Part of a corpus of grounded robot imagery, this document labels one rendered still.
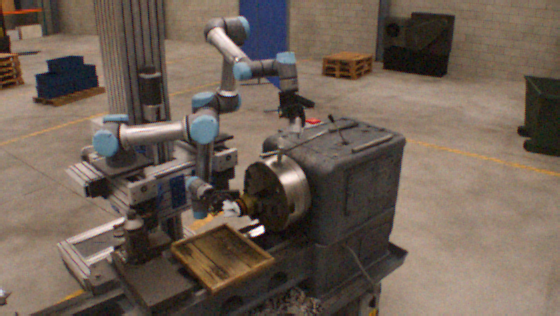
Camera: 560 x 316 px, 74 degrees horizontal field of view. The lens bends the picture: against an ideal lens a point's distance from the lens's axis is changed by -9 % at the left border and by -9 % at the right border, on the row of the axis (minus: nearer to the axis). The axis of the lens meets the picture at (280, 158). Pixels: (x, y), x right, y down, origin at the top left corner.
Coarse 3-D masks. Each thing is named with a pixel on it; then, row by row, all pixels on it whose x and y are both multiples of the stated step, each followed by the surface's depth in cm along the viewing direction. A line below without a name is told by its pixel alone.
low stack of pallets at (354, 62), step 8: (328, 56) 937; (336, 56) 938; (344, 56) 941; (352, 56) 944; (360, 56) 940; (368, 56) 955; (328, 64) 923; (336, 64) 914; (344, 64) 918; (352, 64) 890; (360, 64) 915; (368, 64) 979; (328, 72) 925; (336, 72) 916; (344, 72) 912; (352, 72) 895; (360, 72) 925; (368, 72) 978
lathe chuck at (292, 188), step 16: (272, 160) 170; (272, 176) 165; (288, 176) 164; (256, 192) 177; (272, 192) 168; (288, 192) 161; (304, 192) 166; (304, 208) 168; (272, 224) 174; (288, 224) 168
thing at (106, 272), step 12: (96, 264) 155; (108, 264) 155; (96, 276) 146; (108, 276) 148; (120, 276) 146; (96, 288) 144; (108, 288) 147; (132, 300) 138; (192, 300) 136; (132, 312) 132; (144, 312) 129; (168, 312) 130; (180, 312) 131; (192, 312) 135
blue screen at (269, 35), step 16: (240, 0) 948; (256, 0) 795; (272, 0) 684; (288, 0) 603; (240, 16) 971; (256, 16) 808; (272, 16) 695; (288, 16) 613; (256, 32) 822; (272, 32) 706; (288, 32) 622; (240, 48) 1005; (256, 48) 838; (272, 48) 718; (288, 48) 632; (272, 80) 741
